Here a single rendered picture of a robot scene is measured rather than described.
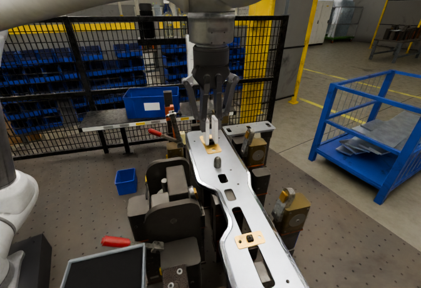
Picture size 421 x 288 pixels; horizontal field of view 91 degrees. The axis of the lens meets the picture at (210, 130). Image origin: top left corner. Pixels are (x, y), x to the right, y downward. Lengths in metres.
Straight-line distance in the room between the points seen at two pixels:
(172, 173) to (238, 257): 0.29
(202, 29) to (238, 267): 0.56
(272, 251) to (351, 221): 0.66
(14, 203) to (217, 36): 0.84
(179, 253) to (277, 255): 0.27
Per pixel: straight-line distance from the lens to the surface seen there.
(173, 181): 0.56
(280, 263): 0.67
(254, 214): 0.74
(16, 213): 1.00
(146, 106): 1.24
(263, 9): 1.53
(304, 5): 4.00
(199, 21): 0.42
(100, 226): 1.18
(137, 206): 0.68
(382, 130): 2.72
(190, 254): 0.57
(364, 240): 1.23
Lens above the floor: 1.57
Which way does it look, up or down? 30 degrees down
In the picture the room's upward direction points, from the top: straight up
